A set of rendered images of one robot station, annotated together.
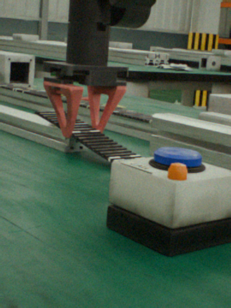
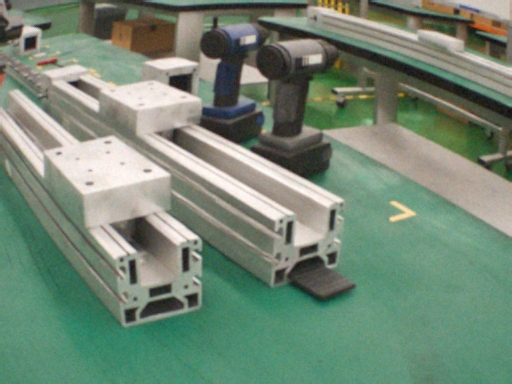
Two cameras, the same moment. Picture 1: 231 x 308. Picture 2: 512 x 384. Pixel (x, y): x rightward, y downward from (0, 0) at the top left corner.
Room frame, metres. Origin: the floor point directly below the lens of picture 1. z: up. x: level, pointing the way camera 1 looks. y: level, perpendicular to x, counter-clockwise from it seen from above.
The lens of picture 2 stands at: (-0.54, -0.71, 1.17)
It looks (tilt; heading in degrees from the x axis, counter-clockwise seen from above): 22 degrees down; 3
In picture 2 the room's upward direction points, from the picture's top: 3 degrees clockwise
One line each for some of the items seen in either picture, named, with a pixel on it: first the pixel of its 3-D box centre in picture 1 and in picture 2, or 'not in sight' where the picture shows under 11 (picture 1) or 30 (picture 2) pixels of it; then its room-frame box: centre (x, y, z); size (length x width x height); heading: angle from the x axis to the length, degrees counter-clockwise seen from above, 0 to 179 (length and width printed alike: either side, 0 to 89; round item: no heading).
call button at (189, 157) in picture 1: (177, 162); not in sight; (0.48, -0.05, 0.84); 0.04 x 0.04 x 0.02
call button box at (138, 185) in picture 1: (180, 198); not in sight; (0.49, -0.06, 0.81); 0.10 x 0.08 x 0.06; 130
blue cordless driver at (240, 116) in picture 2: not in sight; (240, 77); (0.67, -0.61, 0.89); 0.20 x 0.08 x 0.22; 153
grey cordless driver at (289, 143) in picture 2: not in sight; (305, 102); (0.52, -0.72, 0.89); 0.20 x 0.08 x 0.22; 144
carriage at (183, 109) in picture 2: not in sight; (145, 113); (0.47, -0.48, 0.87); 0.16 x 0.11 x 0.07; 40
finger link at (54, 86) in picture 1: (76, 103); not in sight; (0.80, 0.06, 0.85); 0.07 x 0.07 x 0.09; 41
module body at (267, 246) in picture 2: not in sight; (144, 143); (0.47, -0.48, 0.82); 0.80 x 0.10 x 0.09; 40
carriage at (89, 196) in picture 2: not in sight; (99, 188); (0.16, -0.49, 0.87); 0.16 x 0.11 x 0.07; 40
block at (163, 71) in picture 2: not in sight; (164, 83); (0.86, -0.43, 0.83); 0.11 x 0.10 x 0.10; 130
